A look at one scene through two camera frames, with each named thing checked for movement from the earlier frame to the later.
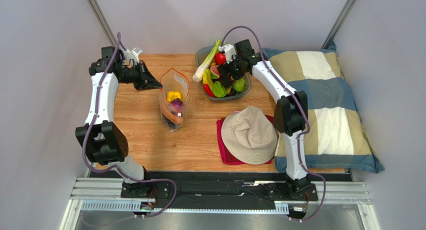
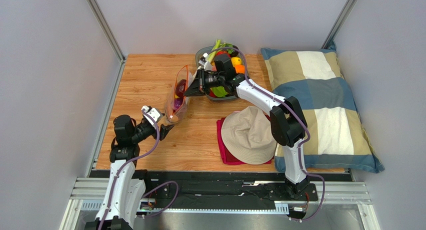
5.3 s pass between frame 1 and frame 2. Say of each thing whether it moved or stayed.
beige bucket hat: stayed
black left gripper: moved
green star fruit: stayed
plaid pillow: stayed
